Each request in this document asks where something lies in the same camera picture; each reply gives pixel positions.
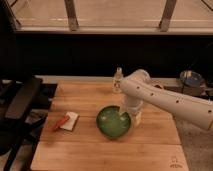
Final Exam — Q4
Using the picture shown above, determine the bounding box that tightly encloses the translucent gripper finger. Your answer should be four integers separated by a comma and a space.
118, 104, 127, 116
133, 111, 141, 126

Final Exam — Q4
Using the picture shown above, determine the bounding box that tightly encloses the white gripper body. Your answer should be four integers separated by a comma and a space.
123, 95, 143, 115

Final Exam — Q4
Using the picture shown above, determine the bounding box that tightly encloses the green ceramic bowl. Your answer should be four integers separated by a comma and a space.
96, 105, 131, 139

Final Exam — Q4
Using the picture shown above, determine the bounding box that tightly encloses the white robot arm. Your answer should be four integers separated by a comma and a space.
120, 69, 213, 131

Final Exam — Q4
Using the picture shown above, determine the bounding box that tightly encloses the clear plastic bottle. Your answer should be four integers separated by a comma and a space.
113, 67, 123, 93

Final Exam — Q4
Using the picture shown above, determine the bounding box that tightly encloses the white sponge block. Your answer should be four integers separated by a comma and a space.
61, 112, 79, 131

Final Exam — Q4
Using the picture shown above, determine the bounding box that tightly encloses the round metal tin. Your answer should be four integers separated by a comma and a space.
180, 70, 204, 88

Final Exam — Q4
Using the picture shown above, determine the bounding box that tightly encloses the black office chair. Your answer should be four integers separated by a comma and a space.
0, 77, 46, 171

